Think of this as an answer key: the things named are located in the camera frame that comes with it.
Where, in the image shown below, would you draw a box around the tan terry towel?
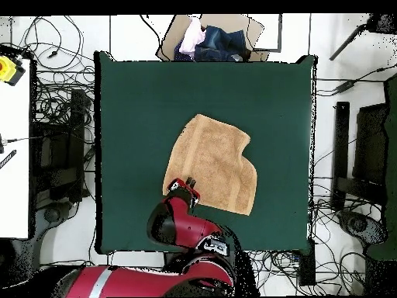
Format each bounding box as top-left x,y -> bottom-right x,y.
161,113 -> 258,216

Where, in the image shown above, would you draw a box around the dark green table cloth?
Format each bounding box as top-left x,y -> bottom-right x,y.
94,50 -> 319,256

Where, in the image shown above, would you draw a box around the black floor stand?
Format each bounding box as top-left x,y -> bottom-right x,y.
30,88 -> 95,203
330,101 -> 388,212

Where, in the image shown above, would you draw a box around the gray caster foot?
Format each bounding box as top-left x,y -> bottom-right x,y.
337,210 -> 388,246
32,198 -> 81,230

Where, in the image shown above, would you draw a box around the blue jeans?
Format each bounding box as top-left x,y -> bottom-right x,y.
173,25 -> 251,62

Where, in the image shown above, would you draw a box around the black table leg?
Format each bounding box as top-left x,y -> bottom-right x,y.
298,241 -> 316,286

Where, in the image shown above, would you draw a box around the pale pink garment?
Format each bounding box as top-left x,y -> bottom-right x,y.
178,16 -> 207,58

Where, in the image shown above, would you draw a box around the cardboard box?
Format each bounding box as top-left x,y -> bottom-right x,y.
155,13 -> 271,62

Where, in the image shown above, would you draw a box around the white desk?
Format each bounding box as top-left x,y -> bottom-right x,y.
0,58 -> 32,240

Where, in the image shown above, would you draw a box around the dark green covered furniture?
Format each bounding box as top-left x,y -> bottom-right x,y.
367,74 -> 397,261

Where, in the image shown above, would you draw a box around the yellow emergency stop button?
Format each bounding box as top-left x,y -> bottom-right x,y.
0,54 -> 26,87

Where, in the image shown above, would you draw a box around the black tripod leg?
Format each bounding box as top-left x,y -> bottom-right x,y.
329,12 -> 397,61

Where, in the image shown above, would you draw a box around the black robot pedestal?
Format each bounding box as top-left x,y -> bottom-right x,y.
163,251 -> 193,271

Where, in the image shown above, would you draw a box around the black cable tangle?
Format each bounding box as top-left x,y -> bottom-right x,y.
12,15 -> 95,131
247,198 -> 367,296

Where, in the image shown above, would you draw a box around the black power adapter cable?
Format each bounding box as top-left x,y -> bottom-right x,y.
315,63 -> 397,97

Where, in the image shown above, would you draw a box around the black ribbed strap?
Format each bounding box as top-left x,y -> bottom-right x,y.
0,149 -> 17,170

